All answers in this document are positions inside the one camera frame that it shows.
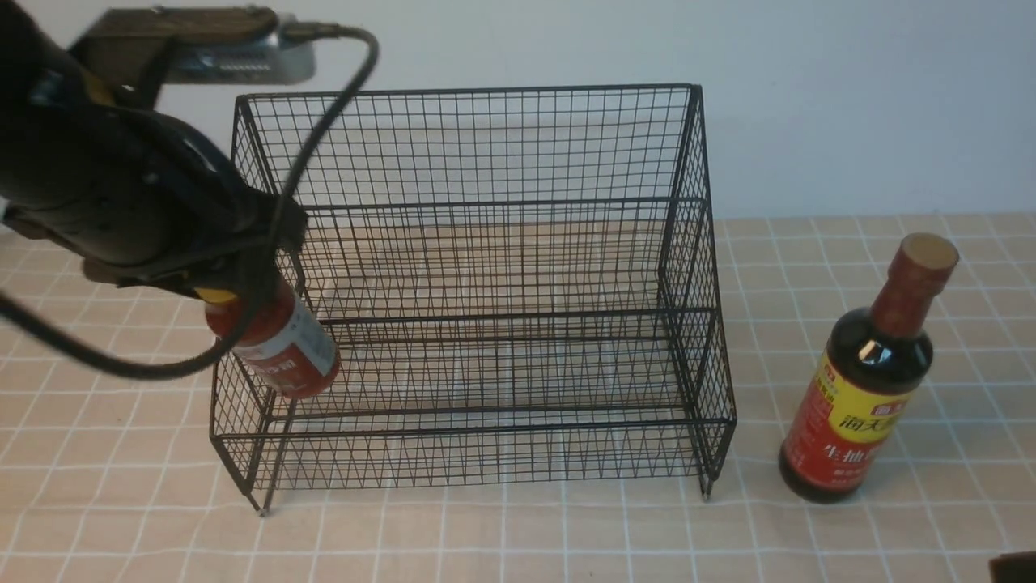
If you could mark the dark soy sauce bottle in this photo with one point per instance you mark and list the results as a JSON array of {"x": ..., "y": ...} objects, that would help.
[{"x": 875, "y": 358}]

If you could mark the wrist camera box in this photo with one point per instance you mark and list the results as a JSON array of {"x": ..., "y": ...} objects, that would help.
[{"x": 228, "y": 45}]

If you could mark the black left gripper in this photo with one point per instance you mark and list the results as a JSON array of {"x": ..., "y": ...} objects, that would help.
[{"x": 144, "y": 198}]

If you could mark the black wire mesh shelf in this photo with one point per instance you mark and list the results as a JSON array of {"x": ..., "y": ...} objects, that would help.
[{"x": 523, "y": 286}]

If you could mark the red sauce bottle yellow cap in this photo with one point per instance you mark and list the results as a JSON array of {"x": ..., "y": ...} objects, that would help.
[{"x": 288, "y": 347}]

